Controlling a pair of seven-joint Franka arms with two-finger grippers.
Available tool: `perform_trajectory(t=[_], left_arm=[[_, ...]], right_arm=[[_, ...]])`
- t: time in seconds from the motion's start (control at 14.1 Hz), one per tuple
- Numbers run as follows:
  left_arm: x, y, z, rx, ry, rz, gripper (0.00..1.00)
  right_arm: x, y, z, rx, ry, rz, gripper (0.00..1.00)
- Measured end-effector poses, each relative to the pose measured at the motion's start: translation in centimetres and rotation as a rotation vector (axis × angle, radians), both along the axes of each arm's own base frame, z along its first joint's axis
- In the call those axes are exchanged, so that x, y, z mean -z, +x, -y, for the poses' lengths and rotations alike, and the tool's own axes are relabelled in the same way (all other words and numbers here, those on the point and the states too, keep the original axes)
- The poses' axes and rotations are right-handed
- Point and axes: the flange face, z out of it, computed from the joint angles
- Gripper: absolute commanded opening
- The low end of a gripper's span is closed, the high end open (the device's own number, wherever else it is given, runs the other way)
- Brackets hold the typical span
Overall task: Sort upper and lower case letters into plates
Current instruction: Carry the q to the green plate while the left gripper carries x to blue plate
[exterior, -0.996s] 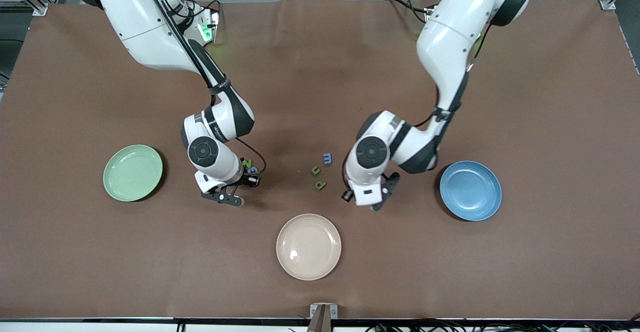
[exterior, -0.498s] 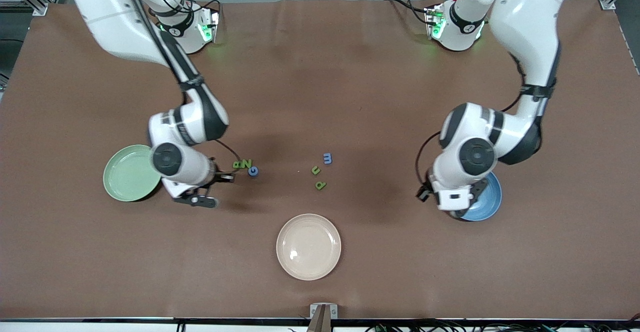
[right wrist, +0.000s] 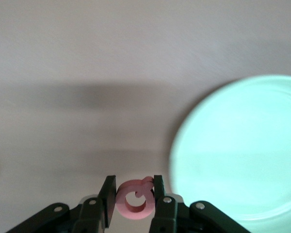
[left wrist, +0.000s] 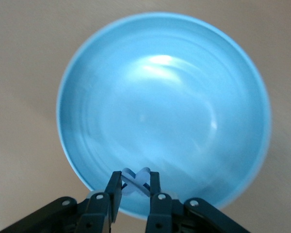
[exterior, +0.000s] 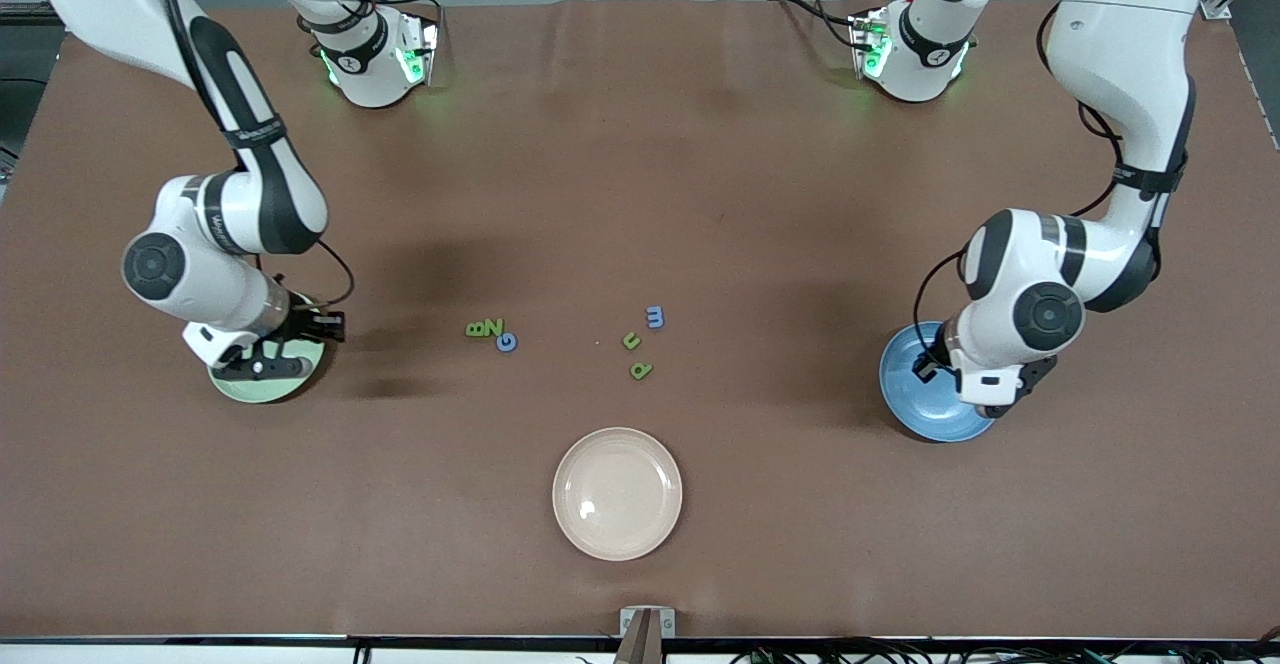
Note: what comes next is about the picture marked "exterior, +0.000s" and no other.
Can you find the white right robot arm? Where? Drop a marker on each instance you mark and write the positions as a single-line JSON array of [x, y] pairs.
[[190, 274]]

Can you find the blue letter G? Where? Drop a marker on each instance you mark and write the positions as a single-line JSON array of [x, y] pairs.
[[499, 343]]

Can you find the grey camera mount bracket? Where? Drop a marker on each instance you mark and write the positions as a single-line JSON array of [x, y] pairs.
[[630, 622]]

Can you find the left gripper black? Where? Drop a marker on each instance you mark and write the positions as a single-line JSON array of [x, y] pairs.
[[931, 365]]

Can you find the brown table cover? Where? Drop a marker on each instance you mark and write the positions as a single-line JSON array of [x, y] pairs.
[[700, 194]]

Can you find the green letter u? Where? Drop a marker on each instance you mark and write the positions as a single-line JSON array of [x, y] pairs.
[[634, 346]]

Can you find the green plate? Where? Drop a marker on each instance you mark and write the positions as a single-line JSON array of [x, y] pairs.
[[300, 386]]

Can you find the black table edge strip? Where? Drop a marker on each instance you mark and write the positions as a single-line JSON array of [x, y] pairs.
[[300, 638]]

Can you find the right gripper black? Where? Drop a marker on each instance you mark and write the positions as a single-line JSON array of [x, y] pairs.
[[303, 322]]

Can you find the tan camera pole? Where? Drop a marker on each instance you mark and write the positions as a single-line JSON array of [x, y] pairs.
[[640, 649]]

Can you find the green letter N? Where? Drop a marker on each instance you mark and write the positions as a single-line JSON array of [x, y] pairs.
[[492, 328]]

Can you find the green letter p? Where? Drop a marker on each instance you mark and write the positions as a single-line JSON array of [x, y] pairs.
[[635, 374]]

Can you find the blue letter m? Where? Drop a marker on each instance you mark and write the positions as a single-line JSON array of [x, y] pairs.
[[661, 317]]

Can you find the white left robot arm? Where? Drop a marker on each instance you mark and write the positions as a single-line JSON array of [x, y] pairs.
[[1120, 44]]

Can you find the beige plate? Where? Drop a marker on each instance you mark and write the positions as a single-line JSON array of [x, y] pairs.
[[617, 494]]

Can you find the blue plate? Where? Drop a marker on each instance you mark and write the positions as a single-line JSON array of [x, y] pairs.
[[915, 409]]

